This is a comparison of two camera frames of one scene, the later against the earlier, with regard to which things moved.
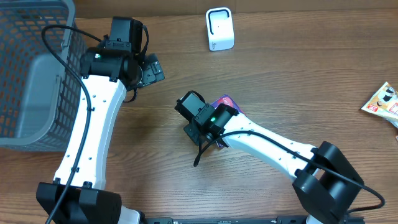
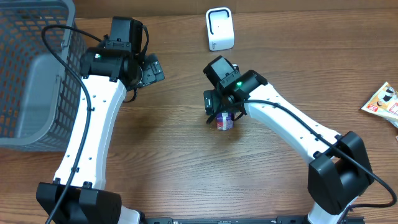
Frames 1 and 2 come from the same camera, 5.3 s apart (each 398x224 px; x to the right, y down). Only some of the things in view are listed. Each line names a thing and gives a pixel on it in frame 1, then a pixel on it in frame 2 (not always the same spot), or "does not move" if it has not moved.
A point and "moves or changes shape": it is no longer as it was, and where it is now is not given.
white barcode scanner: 220,30 does not move
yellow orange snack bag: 384,103 does not move
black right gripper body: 188,128 to 211,99
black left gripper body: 152,72 does not move
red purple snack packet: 227,101 moves or changes shape
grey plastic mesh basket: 40,98 does not move
